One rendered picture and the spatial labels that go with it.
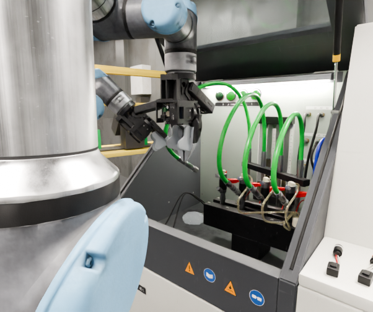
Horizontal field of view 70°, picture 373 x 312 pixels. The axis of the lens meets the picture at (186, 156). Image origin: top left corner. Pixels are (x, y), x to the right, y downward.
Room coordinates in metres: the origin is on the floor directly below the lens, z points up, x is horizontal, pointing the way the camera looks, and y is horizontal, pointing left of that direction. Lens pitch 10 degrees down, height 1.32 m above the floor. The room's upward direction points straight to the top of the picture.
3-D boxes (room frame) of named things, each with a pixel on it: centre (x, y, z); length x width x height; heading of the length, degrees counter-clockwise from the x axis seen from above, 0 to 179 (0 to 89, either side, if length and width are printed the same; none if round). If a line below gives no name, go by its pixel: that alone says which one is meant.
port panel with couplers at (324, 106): (0.99, -0.49, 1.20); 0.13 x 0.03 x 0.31; 50
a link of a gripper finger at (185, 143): (0.65, 0.00, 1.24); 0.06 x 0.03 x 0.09; 140
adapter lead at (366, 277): (0.52, -0.39, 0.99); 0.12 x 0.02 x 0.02; 134
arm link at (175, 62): (0.66, 0.01, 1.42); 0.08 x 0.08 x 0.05
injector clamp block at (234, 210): (0.86, -0.22, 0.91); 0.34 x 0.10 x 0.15; 50
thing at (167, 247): (0.75, 0.02, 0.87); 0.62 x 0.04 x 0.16; 50
